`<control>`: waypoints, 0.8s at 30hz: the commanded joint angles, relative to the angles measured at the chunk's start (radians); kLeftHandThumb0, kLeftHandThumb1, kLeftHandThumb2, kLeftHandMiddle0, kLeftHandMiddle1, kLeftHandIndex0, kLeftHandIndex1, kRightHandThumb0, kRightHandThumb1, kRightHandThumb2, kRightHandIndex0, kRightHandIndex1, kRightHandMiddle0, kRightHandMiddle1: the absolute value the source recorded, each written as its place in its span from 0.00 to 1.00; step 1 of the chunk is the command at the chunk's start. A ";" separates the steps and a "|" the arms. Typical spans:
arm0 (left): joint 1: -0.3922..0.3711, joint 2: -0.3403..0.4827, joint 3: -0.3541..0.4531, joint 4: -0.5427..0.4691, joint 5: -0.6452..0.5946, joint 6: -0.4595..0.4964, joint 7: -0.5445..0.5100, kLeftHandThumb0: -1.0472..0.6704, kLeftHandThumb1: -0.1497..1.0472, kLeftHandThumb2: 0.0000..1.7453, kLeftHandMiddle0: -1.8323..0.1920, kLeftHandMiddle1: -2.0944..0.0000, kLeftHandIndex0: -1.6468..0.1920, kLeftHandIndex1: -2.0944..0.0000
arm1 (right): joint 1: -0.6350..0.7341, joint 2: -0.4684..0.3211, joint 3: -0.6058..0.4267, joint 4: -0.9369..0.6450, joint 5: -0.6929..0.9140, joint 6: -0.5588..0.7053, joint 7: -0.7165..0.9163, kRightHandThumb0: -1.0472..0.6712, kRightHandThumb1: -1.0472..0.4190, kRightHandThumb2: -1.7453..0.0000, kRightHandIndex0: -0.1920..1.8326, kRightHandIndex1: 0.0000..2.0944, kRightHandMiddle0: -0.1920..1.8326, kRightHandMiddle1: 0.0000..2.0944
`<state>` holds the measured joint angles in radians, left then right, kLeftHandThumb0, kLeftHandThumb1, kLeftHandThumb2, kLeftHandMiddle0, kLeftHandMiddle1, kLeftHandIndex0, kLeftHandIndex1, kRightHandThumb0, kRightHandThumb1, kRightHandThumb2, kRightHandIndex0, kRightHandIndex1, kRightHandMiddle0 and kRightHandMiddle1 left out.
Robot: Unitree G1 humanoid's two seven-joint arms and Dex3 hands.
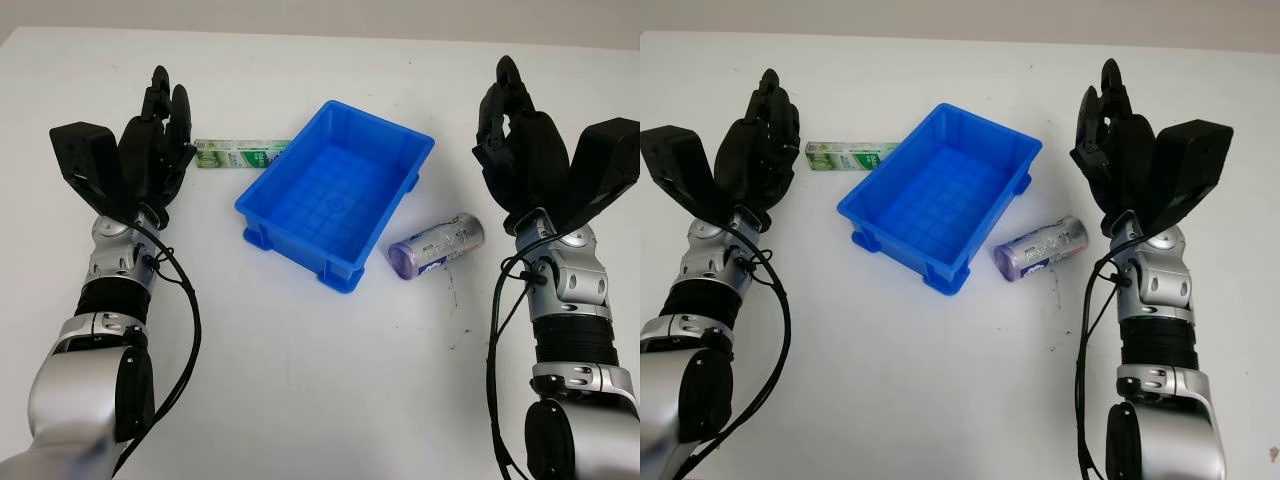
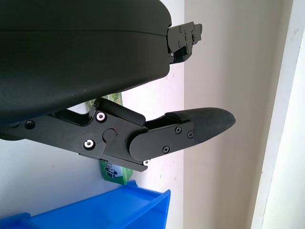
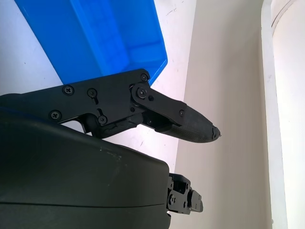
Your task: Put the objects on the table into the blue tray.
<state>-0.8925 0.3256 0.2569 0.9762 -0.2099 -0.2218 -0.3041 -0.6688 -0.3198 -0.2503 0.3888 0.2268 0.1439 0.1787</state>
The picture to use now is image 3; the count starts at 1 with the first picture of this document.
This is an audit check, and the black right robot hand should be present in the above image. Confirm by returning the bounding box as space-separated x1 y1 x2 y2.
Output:
0 68 222 229

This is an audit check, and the blue plastic tray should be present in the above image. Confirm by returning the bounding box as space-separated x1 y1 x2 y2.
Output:
14 0 169 86

